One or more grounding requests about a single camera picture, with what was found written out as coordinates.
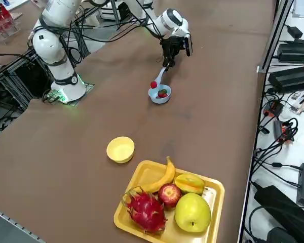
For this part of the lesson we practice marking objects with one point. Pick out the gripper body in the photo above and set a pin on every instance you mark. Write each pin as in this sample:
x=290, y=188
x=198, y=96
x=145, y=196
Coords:
x=172, y=43

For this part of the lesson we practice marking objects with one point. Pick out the yellow plastic tray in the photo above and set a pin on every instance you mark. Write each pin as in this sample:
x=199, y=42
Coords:
x=147, y=174

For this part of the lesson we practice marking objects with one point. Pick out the light blue bowl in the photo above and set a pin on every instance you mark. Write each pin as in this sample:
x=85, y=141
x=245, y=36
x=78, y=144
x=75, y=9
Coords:
x=159, y=100

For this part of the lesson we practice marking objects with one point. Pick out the red dragon fruit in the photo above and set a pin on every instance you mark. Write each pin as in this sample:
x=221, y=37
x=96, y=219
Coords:
x=145, y=210

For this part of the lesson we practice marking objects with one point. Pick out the yellow banana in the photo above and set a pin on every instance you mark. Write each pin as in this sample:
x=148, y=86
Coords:
x=164, y=177

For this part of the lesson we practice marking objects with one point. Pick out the yellow bowl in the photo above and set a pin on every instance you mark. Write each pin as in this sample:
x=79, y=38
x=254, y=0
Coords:
x=120, y=150

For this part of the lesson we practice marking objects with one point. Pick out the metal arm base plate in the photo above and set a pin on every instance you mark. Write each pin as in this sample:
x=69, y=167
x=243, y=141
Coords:
x=89, y=87

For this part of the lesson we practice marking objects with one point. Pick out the aluminium rail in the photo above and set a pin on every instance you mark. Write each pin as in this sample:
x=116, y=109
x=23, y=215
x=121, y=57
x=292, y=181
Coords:
x=5, y=217

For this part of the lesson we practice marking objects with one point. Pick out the light blue plastic spoon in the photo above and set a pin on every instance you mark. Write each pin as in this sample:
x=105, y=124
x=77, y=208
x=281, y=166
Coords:
x=161, y=74

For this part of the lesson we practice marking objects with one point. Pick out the white box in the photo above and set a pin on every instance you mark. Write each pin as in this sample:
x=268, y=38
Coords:
x=108, y=14

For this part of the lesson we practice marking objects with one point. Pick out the yellow green pear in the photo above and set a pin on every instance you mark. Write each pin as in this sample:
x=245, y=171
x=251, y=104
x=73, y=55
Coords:
x=192, y=212

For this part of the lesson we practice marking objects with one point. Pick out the aluminium frame post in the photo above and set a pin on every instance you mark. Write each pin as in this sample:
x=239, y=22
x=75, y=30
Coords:
x=276, y=35

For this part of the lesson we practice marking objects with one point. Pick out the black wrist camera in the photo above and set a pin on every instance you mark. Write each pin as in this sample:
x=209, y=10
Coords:
x=188, y=46

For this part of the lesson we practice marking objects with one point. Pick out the clear acrylic display shelf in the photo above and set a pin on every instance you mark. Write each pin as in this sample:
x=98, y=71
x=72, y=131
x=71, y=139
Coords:
x=5, y=27

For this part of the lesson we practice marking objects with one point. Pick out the yellow star fruit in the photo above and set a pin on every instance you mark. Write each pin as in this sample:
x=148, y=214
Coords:
x=188, y=183

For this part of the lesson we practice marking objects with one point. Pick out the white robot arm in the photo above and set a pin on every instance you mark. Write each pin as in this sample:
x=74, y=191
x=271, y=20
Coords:
x=48, y=48

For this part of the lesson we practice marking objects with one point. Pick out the red apple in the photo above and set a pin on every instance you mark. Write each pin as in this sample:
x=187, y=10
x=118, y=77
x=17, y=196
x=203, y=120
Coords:
x=169, y=195

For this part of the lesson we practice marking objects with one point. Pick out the small black adapter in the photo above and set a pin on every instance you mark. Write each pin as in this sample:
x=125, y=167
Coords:
x=294, y=31

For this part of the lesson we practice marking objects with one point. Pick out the orange black device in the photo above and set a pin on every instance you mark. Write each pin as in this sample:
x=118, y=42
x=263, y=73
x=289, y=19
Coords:
x=273, y=108
x=283, y=131

